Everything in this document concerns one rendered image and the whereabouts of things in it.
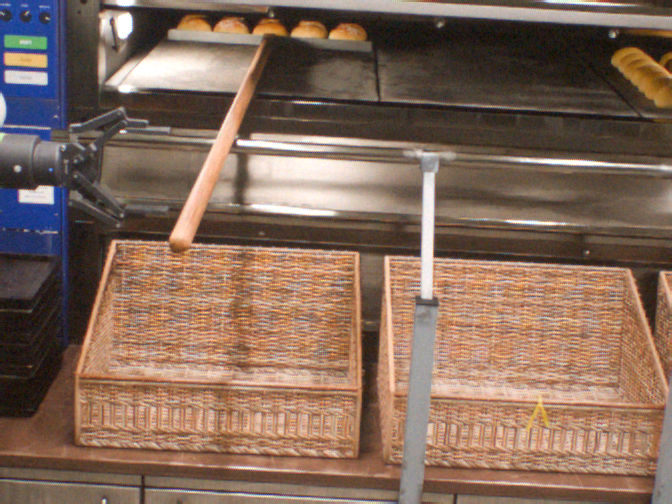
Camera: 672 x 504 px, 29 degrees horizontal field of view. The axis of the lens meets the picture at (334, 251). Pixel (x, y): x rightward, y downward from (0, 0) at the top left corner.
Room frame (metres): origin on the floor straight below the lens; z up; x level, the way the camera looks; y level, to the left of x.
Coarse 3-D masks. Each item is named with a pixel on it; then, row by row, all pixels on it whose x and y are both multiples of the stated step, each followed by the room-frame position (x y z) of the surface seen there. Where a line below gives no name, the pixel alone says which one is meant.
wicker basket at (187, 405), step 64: (128, 256) 2.71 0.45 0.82; (192, 256) 2.71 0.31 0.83; (256, 256) 2.72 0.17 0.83; (320, 256) 2.73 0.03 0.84; (128, 320) 2.68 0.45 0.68; (192, 320) 2.68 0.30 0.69; (320, 320) 2.69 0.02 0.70; (128, 384) 2.26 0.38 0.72; (192, 384) 2.26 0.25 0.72; (256, 384) 2.26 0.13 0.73; (320, 384) 2.59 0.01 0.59; (128, 448) 2.26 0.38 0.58; (192, 448) 2.26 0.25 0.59; (256, 448) 2.27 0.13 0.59; (320, 448) 2.27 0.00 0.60
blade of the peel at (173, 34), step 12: (168, 36) 3.48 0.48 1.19; (180, 36) 3.48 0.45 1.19; (192, 36) 3.48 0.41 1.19; (204, 36) 3.48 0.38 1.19; (216, 36) 3.48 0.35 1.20; (228, 36) 3.48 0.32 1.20; (240, 36) 3.48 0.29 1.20; (252, 36) 3.48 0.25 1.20; (276, 36) 3.48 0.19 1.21; (288, 36) 3.48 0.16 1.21; (324, 48) 3.48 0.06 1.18; (336, 48) 3.48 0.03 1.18; (348, 48) 3.48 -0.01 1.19; (360, 48) 3.48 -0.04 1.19
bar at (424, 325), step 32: (64, 128) 2.40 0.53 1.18; (352, 160) 2.39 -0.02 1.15; (384, 160) 2.39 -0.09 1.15; (416, 160) 2.38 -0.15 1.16; (448, 160) 2.38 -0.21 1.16; (480, 160) 2.39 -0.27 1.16; (512, 160) 2.39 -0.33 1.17; (544, 160) 2.39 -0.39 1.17; (576, 160) 2.39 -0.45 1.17; (608, 160) 2.40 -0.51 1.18; (416, 320) 2.16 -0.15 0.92; (416, 352) 2.16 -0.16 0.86; (416, 384) 2.16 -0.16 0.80; (416, 416) 2.16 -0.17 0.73; (416, 448) 2.16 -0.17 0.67; (416, 480) 2.16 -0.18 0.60
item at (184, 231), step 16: (256, 64) 3.01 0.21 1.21; (256, 80) 2.86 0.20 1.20; (240, 96) 2.63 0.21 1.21; (240, 112) 2.50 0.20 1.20; (224, 128) 2.34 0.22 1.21; (224, 144) 2.22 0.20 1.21; (208, 160) 2.10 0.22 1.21; (224, 160) 2.15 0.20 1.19; (208, 176) 2.00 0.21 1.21; (192, 192) 1.91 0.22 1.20; (208, 192) 1.93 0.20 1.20; (192, 208) 1.81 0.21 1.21; (176, 224) 1.75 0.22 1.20; (192, 224) 1.75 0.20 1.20; (176, 240) 1.68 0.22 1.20; (192, 240) 1.71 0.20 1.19
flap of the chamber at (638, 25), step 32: (128, 0) 2.68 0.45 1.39; (160, 0) 2.64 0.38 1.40; (192, 0) 2.61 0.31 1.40; (224, 0) 2.61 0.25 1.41; (256, 0) 2.61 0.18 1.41; (288, 0) 2.61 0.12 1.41; (320, 0) 2.61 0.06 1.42; (352, 0) 2.62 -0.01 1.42; (384, 0) 2.62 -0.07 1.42; (640, 32) 2.71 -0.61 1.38
